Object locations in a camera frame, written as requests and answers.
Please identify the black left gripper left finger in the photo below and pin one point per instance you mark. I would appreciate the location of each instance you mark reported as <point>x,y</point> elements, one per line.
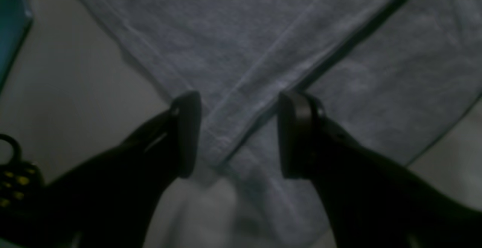
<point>110,199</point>

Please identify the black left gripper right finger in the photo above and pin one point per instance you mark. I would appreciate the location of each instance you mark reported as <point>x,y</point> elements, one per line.
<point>370,201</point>

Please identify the grey T-shirt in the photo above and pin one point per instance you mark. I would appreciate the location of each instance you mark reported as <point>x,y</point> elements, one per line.
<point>396,74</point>

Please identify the blue-grey pad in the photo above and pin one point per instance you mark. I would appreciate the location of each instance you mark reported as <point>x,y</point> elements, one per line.
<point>15,21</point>

